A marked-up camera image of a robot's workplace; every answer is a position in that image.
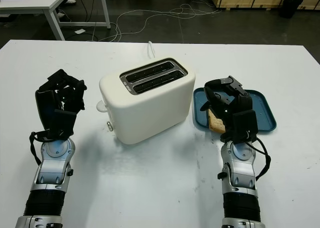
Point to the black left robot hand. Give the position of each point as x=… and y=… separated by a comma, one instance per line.
x=46, y=105

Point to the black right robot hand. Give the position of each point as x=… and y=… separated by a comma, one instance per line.
x=221, y=105

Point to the slice of toast bread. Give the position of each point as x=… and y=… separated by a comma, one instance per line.
x=216, y=124

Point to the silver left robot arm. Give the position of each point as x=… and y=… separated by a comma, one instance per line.
x=53, y=168

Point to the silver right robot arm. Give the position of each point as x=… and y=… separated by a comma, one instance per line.
x=240, y=173

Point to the blue plastic tray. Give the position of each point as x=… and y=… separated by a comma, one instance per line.
x=262, y=108

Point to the cream toaster lever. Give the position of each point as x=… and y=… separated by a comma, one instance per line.
x=101, y=107

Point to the silver toaster knob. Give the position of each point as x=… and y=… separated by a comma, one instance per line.
x=110, y=126

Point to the cream two-slot toaster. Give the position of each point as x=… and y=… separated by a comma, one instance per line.
x=150, y=105

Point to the white paper sheet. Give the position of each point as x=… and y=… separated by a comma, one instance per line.
x=80, y=31

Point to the white office desk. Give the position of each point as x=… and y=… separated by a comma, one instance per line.
x=37, y=1

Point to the white shoe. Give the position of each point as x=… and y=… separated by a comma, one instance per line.
x=70, y=1

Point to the black waste bin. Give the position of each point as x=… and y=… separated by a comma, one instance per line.
x=290, y=6

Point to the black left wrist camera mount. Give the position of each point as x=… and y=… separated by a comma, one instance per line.
x=65, y=123

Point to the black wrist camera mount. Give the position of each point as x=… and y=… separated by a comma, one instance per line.
x=245, y=123
x=65, y=123

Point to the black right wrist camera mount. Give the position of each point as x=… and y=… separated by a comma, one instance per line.
x=245, y=123

